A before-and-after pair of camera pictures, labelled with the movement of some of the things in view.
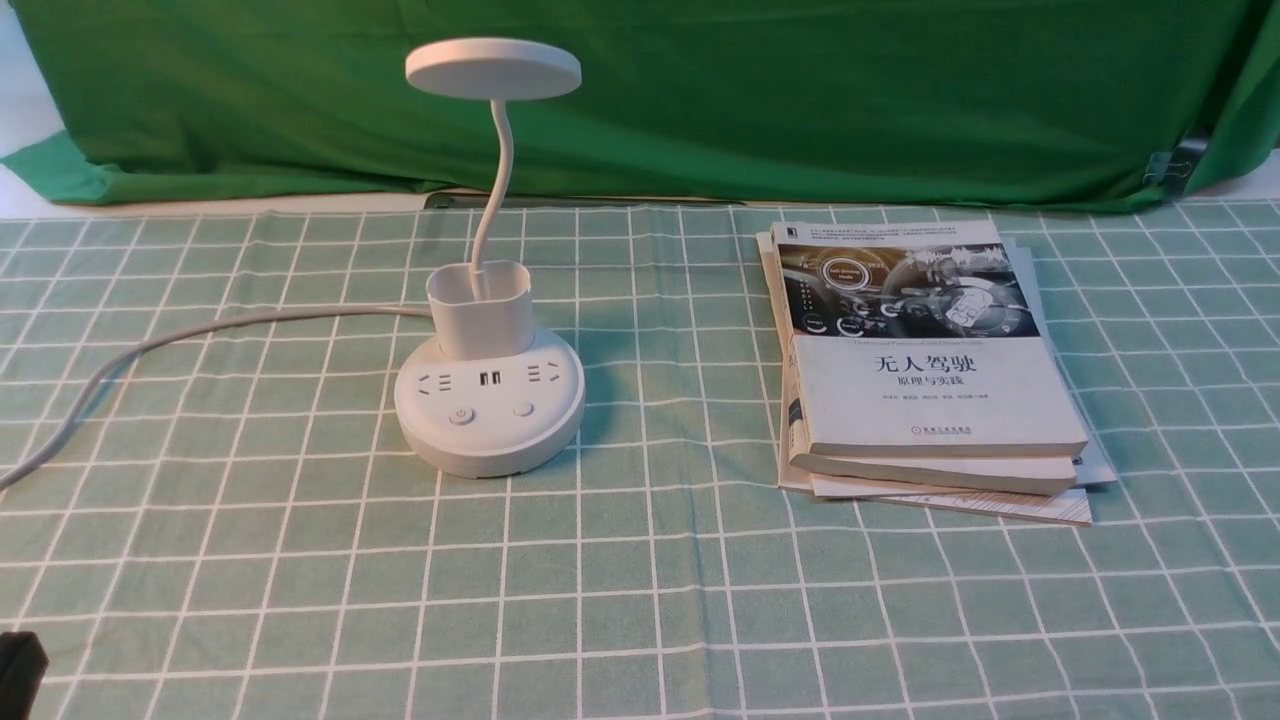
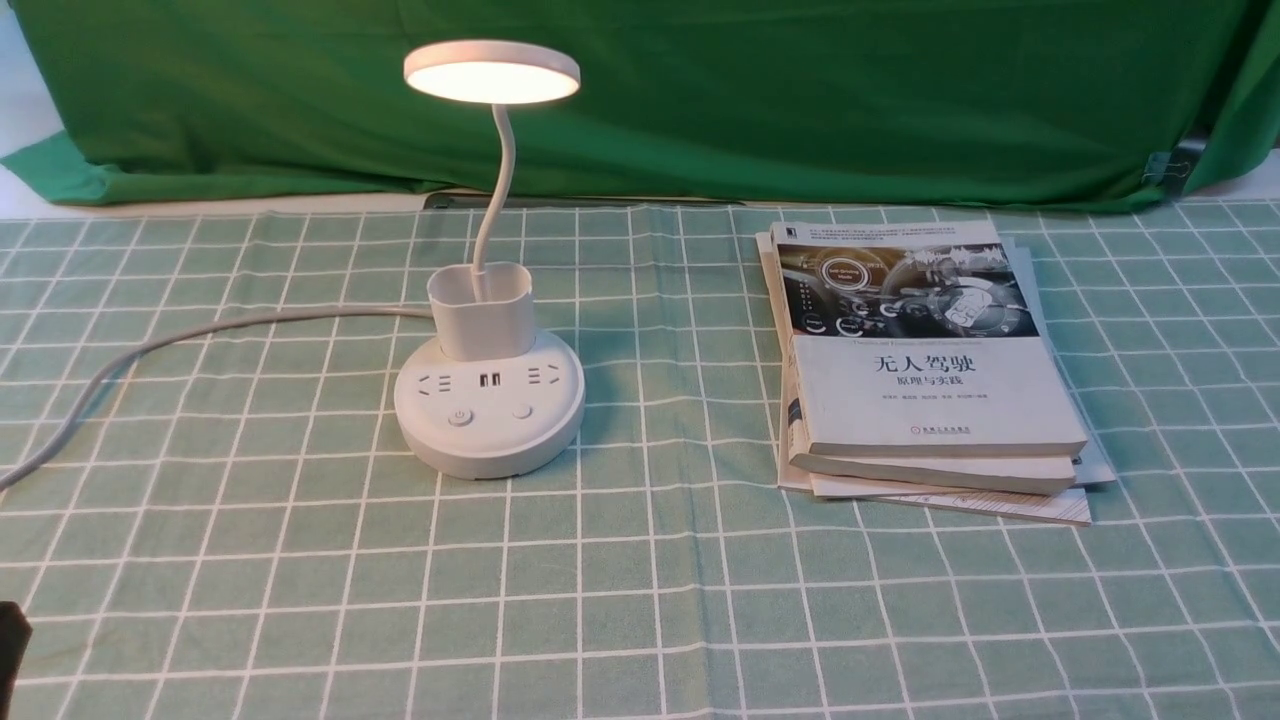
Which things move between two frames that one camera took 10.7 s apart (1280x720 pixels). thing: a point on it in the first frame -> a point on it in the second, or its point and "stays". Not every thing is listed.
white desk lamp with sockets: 491,396 stays
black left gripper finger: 23,666 -> 15,635
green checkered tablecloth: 235,529 stays
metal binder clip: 1159,167 stays
